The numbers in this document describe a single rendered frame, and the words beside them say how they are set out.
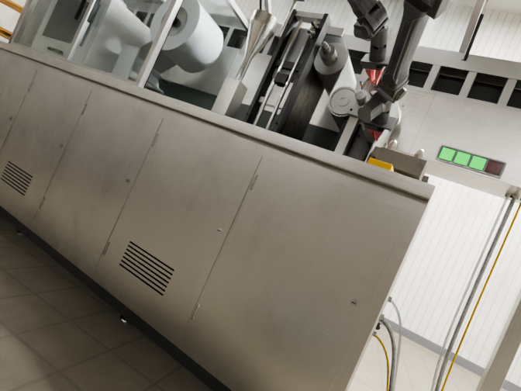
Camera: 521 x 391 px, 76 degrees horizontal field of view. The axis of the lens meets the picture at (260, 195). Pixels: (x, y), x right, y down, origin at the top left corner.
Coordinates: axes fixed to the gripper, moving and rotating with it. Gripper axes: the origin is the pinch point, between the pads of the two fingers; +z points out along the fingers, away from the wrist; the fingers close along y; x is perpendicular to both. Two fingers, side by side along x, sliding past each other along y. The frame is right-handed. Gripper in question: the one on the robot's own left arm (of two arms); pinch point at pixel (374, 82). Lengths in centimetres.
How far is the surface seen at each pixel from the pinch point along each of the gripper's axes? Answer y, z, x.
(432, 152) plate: 25.0, 35.9, 13.3
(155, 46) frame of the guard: -95, -12, -19
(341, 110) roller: -9.8, 9.9, -7.1
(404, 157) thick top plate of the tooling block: 19.1, 15.0, -20.6
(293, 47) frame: -34.8, -9.3, 1.4
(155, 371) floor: -29, 51, -116
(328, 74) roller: -20.8, 2.0, 4.6
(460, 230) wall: 61, 222, 145
